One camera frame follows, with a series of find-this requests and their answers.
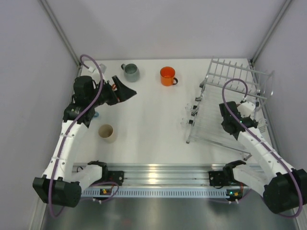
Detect grey ceramic mug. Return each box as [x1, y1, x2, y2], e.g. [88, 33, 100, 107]
[121, 63, 140, 82]

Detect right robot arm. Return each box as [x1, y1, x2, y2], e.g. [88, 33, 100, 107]
[219, 101, 307, 214]

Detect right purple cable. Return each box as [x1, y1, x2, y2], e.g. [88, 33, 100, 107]
[222, 78, 303, 219]

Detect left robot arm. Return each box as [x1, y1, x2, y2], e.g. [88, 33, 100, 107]
[33, 76, 137, 207]

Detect beige cup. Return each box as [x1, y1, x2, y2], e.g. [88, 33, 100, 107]
[98, 124, 117, 143]

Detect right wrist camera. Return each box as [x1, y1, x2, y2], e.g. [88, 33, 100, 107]
[236, 101, 256, 117]

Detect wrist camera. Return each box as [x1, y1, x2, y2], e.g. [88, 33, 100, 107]
[236, 101, 256, 117]
[92, 64, 106, 79]

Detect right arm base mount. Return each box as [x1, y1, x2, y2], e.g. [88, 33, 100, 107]
[208, 160, 246, 188]

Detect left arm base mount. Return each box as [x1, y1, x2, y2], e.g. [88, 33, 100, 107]
[87, 161, 124, 186]

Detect orange mug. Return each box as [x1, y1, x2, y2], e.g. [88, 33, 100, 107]
[160, 67, 178, 86]

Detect metal dish rack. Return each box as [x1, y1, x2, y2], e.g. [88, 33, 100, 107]
[181, 58, 274, 161]

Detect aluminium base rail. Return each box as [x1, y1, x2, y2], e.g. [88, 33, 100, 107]
[107, 163, 225, 187]

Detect slotted cable duct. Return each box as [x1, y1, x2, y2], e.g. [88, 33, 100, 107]
[82, 188, 232, 198]

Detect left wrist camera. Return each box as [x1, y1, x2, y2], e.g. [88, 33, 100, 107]
[92, 64, 106, 79]

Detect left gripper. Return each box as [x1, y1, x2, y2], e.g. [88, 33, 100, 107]
[88, 76, 136, 107]

